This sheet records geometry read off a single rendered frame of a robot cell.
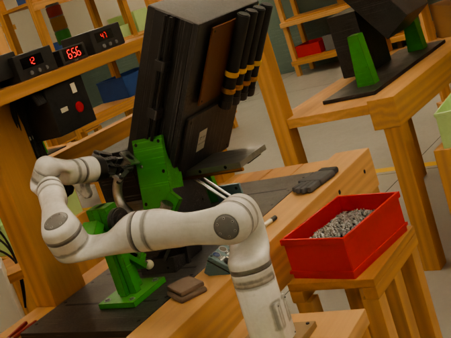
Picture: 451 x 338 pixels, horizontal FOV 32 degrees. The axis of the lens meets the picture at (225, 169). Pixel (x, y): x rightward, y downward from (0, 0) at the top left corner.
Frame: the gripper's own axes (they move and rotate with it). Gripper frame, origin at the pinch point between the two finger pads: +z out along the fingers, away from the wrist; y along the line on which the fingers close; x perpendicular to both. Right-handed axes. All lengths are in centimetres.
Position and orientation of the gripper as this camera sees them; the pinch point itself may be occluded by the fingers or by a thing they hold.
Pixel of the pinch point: (124, 164)
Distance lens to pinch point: 234.4
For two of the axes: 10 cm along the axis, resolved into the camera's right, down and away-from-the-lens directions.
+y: -6.8, -6.2, 3.9
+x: -4.7, 7.8, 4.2
